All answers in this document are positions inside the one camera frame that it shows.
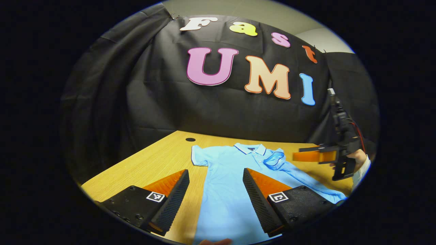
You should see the black backdrop cloth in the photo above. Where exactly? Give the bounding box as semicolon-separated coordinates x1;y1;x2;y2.
61;3;380;184

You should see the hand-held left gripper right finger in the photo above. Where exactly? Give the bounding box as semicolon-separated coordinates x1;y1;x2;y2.
243;168;341;238

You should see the light blue T-shirt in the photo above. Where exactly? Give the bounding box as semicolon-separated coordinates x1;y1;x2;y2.
191;143;347;245

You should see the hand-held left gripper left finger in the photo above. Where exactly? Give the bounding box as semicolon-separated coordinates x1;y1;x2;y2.
97;169;190;236

